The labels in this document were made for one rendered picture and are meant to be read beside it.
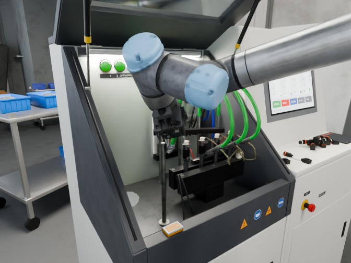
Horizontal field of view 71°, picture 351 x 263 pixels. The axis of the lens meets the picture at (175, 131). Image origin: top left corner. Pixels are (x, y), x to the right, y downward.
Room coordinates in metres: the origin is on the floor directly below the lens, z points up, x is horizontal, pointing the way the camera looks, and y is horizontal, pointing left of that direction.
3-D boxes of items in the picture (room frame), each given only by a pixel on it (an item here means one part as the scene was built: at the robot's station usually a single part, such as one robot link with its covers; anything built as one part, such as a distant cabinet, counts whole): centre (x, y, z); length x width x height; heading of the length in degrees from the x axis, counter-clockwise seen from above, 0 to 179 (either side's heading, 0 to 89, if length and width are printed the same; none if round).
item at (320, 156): (1.16, -0.70, 0.96); 0.70 x 0.22 x 0.03; 124
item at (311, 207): (0.91, -0.57, 0.80); 0.05 x 0.04 x 0.05; 124
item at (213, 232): (0.69, -0.17, 0.87); 0.62 x 0.04 x 0.16; 124
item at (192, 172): (0.96, -0.14, 0.91); 0.34 x 0.10 x 0.15; 124
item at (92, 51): (1.11, 0.11, 1.43); 0.54 x 0.03 x 0.02; 124
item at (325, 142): (1.18, -0.73, 1.01); 0.23 x 0.11 x 0.06; 124
